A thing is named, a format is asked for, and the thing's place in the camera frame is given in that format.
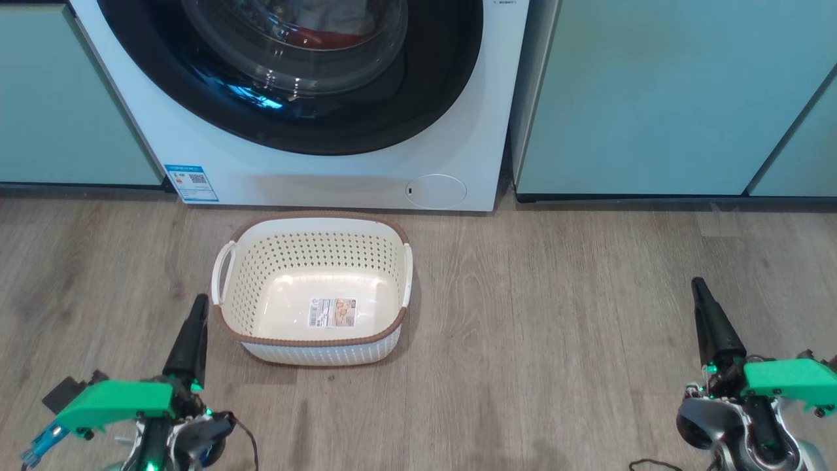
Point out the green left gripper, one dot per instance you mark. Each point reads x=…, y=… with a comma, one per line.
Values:
x=114, y=400

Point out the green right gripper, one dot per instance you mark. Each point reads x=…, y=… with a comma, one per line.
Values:
x=788, y=383

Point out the round glass washing machine door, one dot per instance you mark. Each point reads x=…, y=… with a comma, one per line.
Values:
x=294, y=85

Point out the red garment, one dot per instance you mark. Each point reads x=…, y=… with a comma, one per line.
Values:
x=324, y=38

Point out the white garment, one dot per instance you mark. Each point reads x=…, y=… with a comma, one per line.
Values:
x=333, y=14

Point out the cream perforated laundry basket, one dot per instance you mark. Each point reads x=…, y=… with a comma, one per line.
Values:
x=307, y=261

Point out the printed basket label sticker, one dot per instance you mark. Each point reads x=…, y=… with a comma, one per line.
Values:
x=333, y=313

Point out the white washing machine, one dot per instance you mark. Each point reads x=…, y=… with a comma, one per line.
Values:
x=327, y=176

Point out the blue energy label sticker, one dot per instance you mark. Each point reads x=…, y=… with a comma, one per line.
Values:
x=191, y=183

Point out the pale teal cabinet front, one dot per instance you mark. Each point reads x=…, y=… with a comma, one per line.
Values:
x=807, y=163
x=641, y=98
x=59, y=98

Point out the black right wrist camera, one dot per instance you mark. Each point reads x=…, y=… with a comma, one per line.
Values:
x=817, y=356

